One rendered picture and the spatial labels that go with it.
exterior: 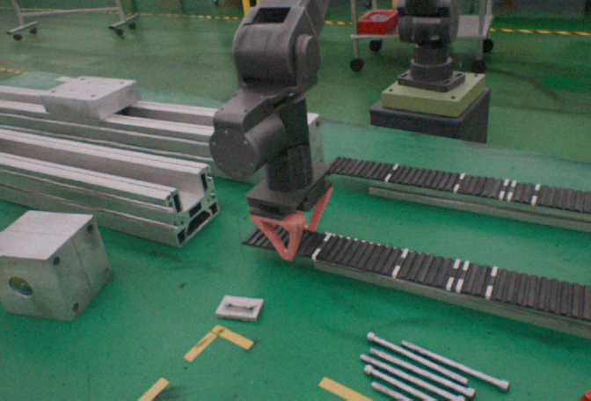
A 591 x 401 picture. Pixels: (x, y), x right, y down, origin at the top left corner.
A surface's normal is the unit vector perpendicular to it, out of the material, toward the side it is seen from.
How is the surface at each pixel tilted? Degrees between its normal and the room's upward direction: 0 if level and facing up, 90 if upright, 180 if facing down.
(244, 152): 89
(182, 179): 90
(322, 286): 0
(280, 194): 1
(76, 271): 90
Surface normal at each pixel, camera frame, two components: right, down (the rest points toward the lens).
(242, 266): -0.11, -0.87
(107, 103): 0.87, 0.14
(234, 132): -0.48, 0.46
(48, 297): -0.27, 0.50
